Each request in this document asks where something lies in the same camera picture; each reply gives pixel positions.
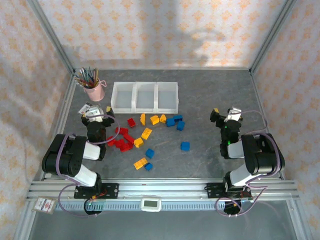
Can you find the long yellow lego brick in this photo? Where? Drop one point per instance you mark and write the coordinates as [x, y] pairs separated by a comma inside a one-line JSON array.
[[140, 163], [146, 133]]

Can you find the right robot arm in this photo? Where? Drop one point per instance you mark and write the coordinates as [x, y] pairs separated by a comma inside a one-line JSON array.
[[262, 155]]

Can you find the printed paper card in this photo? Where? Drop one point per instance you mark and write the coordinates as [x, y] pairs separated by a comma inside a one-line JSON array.
[[84, 109]]

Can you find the white square gadget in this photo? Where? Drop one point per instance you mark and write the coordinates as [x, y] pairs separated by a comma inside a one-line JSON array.
[[96, 109]]

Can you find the pink metal cup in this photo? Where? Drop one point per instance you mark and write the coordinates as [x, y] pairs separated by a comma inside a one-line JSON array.
[[95, 93]]

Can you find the thin paintbrush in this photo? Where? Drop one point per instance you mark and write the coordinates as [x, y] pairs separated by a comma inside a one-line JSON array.
[[89, 73], [83, 75], [79, 81], [95, 73]]

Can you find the red and white tag card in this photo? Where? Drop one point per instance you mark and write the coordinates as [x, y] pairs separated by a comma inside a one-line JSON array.
[[43, 205]]

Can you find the white digital timer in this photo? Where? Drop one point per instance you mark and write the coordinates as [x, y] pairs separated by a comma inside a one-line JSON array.
[[150, 204]]

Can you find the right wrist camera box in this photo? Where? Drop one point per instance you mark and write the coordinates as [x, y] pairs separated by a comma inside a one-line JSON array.
[[233, 113]]

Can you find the aluminium side rail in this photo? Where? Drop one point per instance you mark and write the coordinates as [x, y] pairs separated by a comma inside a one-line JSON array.
[[257, 95], [67, 95]]

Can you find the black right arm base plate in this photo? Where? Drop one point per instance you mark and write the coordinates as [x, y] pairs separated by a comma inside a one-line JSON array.
[[215, 190]]

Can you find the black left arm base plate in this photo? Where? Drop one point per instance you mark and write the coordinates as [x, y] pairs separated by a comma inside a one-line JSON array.
[[110, 191]]

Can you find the aluminium mounting rail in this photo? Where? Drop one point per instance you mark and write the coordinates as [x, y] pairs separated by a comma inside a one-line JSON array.
[[162, 187]]

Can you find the aluminium frame post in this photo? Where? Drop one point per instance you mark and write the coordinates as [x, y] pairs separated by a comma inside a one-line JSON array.
[[272, 35], [50, 35]]

